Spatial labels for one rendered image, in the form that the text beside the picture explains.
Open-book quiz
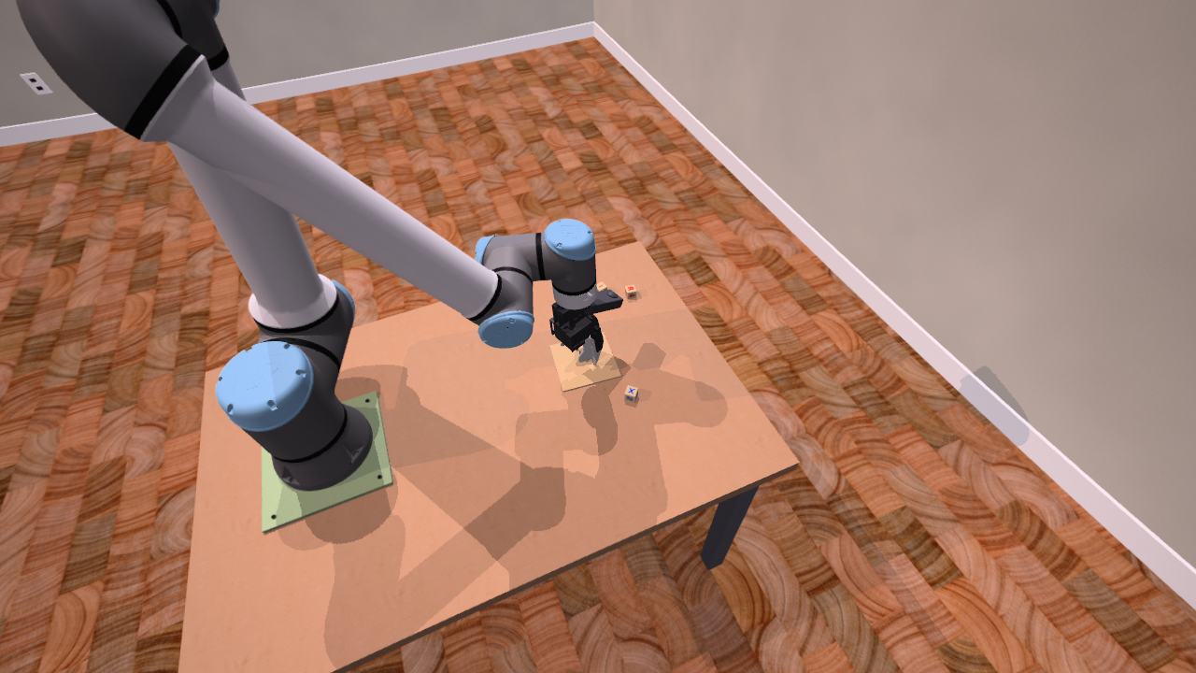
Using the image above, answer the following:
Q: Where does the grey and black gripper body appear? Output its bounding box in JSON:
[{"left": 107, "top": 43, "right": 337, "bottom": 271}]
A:
[{"left": 549, "top": 302, "right": 600, "bottom": 351}]

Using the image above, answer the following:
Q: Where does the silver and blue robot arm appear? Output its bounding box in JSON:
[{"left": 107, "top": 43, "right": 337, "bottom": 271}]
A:
[{"left": 16, "top": 0, "right": 623, "bottom": 491}]

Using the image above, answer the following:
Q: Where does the tan flat mat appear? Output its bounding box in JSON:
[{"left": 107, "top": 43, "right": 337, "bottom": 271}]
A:
[{"left": 549, "top": 332, "right": 621, "bottom": 392}]

